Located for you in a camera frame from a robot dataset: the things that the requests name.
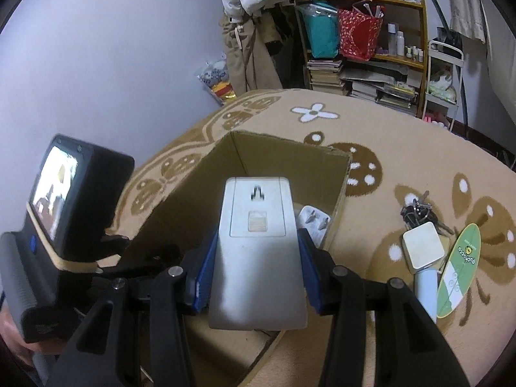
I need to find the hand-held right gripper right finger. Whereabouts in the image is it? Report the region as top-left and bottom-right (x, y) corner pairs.
(296, 228), (470, 387)

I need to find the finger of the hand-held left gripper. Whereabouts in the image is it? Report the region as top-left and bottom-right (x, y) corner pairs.
(99, 233), (190, 280)

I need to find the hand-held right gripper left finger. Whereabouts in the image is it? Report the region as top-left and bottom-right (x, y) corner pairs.
(48, 234), (221, 387)

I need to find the white device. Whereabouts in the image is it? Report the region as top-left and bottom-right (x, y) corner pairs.
(209, 176), (309, 330)

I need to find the brown cardboard box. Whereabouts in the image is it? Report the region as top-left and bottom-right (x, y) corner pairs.
(117, 130), (353, 387)

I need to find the bunch of keys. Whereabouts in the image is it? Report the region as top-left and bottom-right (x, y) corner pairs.
(400, 191), (455, 235)

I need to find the person's left hand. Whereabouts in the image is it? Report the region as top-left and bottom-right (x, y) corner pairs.
(0, 310), (41, 372)

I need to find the white plug adapter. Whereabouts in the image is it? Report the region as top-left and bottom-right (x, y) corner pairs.
(299, 205), (332, 247)

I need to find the white square charger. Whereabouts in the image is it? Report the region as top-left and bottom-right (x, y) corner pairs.
(402, 223), (441, 271)

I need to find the green oval card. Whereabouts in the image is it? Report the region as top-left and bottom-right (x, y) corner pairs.
(437, 223), (482, 318)

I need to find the clear bag of plush toys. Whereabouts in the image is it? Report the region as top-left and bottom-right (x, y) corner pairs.
(195, 58), (237, 106)

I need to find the beige coat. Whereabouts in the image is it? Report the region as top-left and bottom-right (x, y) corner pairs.
(220, 12), (285, 96)

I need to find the row of pink bottles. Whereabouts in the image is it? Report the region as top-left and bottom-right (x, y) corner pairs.
(423, 115), (451, 130)

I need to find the pile of books and magazines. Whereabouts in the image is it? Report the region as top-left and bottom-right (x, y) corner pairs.
(341, 64), (420, 116)

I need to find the stack of old books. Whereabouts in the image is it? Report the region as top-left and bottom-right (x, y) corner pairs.
(307, 60), (345, 94)

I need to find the pale green packet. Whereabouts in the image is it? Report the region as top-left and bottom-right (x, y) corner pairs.
(428, 83), (459, 104)

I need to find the black hanging coat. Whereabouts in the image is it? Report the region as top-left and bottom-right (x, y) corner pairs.
(258, 3), (308, 89)

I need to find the white brown plush toy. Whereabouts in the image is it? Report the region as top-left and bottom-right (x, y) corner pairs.
(429, 70), (453, 88)

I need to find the teal bag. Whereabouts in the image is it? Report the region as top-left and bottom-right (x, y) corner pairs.
(300, 3), (342, 59)

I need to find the red patterned gift bag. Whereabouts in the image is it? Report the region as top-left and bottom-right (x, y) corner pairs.
(338, 1), (384, 62)

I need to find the row of cosmetic bottles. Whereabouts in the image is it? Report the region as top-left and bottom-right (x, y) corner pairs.
(387, 22), (426, 64)

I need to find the white trolley cart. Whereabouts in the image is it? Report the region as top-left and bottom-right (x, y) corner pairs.
(421, 39), (465, 130)

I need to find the wooden shelf unit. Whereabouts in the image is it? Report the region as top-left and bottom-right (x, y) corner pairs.
(294, 0), (430, 118)

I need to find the beige floral curtain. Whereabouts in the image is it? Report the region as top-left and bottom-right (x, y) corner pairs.
(445, 0), (489, 45)

